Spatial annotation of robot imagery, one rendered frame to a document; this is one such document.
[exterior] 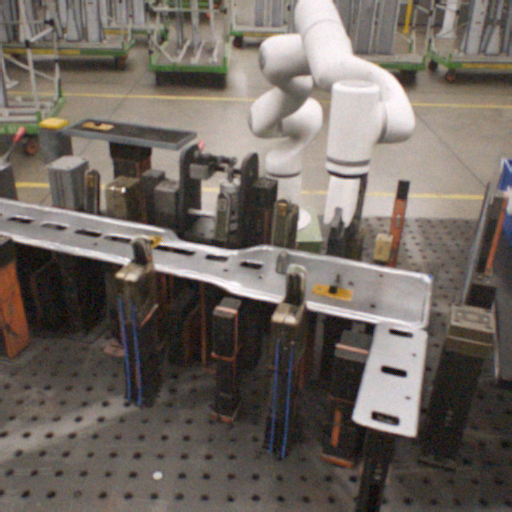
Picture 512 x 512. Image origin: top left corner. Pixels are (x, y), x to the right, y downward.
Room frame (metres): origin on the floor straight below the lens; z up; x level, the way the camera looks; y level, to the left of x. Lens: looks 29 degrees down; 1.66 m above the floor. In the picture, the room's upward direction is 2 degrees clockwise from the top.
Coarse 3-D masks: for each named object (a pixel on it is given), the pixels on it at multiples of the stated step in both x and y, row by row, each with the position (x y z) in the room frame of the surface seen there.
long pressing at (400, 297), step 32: (0, 224) 1.31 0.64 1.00; (32, 224) 1.32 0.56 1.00; (64, 224) 1.32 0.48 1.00; (96, 224) 1.33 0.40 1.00; (128, 224) 1.33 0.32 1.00; (96, 256) 1.17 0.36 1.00; (128, 256) 1.16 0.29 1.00; (160, 256) 1.17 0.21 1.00; (192, 256) 1.17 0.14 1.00; (224, 256) 1.18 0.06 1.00; (256, 256) 1.18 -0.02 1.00; (320, 256) 1.19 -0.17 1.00; (224, 288) 1.05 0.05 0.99; (256, 288) 1.04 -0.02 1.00; (352, 288) 1.05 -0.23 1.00; (384, 288) 1.06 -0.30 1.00; (416, 288) 1.06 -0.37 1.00; (384, 320) 0.94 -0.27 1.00; (416, 320) 0.94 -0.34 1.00
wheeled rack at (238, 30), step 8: (232, 0) 10.41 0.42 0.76; (232, 8) 10.40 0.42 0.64; (248, 8) 11.29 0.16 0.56; (232, 16) 10.40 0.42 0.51; (232, 24) 10.40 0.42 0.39; (240, 24) 11.27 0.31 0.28; (248, 24) 11.35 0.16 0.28; (232, 32) 10.38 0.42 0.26; (240, 32) 10.38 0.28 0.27; (248, 32) 10.37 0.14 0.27; (256, 32) 10.38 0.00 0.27; (264, 32) 10.41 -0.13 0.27; (272, 32) 10.43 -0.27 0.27; (280, 32) 10.42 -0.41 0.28; (240, 40) 10.47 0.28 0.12
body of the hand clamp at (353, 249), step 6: (354, 234) 1.23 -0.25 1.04; (348, 240) 1.21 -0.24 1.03; (354, 240) 1.21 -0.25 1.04; (360, 240) 1.20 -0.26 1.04; (348, 246) 1.21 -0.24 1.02; (354, 246) 1.20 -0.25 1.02; (360, 246) 1.20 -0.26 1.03; (342, 252) 1.21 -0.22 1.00; (348, 252) 1.21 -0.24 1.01; (354, 252) 1.20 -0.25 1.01; (360, 252) 1.20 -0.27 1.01; (342, 258) 1.21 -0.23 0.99; (348, 258) 1.21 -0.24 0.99; (354, 258) 1.20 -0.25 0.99; (360, 258) 1.22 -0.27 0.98
